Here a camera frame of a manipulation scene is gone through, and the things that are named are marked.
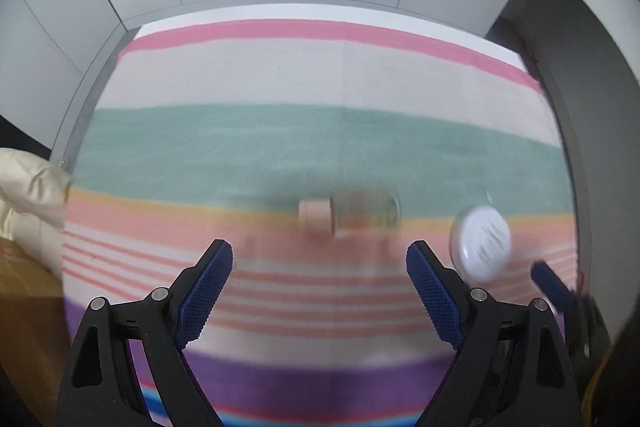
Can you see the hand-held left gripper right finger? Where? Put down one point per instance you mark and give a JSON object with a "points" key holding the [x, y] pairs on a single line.
{"points": [[432, 297]]}

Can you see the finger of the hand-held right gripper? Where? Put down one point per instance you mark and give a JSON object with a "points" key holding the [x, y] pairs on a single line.
{"points": [[547, 282]]}

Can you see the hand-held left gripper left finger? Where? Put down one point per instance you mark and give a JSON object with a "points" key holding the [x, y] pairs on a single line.
{"points": [[207, 292]]}

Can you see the white round jar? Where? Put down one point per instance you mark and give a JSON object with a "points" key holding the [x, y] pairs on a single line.
{"points": [[482, 242]]}

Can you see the small bottle with pink cap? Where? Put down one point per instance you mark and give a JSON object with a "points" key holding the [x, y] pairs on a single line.
{"points": [[315, 214]]}

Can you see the brown cardboard box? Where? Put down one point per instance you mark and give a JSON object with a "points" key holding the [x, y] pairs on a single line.
{"points": [[25, 287]]}

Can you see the striped colourful cloth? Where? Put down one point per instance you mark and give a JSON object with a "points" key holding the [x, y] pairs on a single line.
{"points": [[300, 132]]}

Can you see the cream padded armchair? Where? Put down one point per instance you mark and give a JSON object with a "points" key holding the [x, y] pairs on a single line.
{"points": [[30, 187]]}

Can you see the white low table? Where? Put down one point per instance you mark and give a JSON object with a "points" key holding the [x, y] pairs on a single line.
{"points": [[320, 14]]}

